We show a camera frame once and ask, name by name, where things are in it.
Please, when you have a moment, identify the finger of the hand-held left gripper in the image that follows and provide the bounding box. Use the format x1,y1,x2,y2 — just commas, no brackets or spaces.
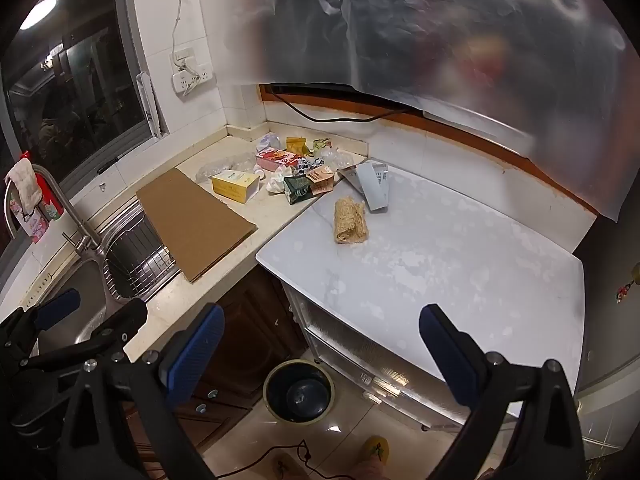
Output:
20,298,149,376
0,288,82,361

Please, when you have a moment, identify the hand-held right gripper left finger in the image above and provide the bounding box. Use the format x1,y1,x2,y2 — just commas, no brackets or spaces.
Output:
57,303,226,480

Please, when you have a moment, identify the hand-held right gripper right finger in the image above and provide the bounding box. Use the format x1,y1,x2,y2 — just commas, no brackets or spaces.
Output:
418,303,586,480

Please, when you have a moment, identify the round black trash bin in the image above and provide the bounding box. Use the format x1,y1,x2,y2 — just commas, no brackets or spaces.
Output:
262,358,336,423

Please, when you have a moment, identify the tan woven sponge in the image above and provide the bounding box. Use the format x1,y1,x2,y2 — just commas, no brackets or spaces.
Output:
332,196,370,245

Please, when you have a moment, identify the yellow paper box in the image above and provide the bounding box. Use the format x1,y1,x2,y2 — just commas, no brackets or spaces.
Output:
210,170,261,204

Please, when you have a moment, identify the grey paper box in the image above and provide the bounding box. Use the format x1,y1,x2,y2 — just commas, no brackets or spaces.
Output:
337,160,393,213

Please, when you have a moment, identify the white tissue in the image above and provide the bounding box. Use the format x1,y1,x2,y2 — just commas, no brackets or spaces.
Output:
265,167,291,195

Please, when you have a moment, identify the clear plastic bottle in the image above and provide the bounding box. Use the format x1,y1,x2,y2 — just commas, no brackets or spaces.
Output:
195,152,261,181

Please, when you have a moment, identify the dark green packet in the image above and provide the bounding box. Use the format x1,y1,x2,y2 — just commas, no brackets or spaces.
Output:
283,174,315,205

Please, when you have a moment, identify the pink snack packet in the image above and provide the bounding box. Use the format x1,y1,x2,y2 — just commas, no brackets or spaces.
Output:
255,147,301,173

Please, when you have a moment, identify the orange drink carton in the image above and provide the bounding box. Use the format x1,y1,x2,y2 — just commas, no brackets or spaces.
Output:
306,166,335,195

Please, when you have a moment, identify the stainless steel sink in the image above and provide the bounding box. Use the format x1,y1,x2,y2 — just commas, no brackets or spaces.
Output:
0,195,181,356

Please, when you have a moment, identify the dark wooden cabinet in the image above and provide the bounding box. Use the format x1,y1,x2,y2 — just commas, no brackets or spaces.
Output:
125,270,308,461

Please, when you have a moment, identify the red packet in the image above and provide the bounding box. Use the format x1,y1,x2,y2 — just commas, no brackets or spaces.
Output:
37,177,66,221

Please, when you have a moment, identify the yellow slipper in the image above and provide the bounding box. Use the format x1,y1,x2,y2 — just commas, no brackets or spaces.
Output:
272,452,306,480
361,435,390,466

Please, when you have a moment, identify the steel kitchen faucet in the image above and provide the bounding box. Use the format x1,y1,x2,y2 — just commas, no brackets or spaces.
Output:
4,165,103,251

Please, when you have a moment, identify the brown cardboard sheet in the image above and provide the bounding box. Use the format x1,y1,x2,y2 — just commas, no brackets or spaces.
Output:
136,167,258,283

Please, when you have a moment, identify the cream cloth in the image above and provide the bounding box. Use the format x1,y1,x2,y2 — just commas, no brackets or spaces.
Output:
5,157,42,211

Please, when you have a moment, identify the person's pink trouser leg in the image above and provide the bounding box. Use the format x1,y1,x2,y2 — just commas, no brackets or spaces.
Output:
347,460,388,480

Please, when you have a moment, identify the grey refrigerator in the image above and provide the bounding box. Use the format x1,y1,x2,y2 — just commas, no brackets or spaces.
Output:
570,200,640,466

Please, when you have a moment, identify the colourful fridge magnet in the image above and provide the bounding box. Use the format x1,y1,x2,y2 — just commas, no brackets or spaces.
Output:
616,265,640,305

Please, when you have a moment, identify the brown wooden trim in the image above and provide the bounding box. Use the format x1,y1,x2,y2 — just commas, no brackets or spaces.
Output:
257,82,601,218

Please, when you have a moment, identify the dark glass window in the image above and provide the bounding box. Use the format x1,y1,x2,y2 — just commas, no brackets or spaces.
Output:
0,0,166,196

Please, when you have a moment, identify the clear bag of packets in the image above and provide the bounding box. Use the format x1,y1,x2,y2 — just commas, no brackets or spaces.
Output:
295,147,368,176

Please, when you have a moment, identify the white power strip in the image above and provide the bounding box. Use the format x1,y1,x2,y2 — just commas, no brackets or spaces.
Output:
172,62,217,95

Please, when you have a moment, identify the translucent plastic film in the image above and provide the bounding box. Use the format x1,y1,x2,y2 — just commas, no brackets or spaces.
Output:
227,0,628,221

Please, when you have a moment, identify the wire dish rack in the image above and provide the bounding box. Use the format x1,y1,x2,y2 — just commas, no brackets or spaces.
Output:
102,215,181,301

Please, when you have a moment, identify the thin black floor cable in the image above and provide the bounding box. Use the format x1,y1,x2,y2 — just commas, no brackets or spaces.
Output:
212,439,351,480

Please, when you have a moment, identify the thick black cable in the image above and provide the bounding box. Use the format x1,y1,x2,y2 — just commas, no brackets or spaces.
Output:
267,85,416,123

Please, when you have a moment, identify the white wall socket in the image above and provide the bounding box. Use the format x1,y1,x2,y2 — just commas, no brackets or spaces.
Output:
171,47,196,73

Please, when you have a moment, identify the white cable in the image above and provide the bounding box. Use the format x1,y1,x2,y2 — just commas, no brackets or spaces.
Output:
165,0,201,98

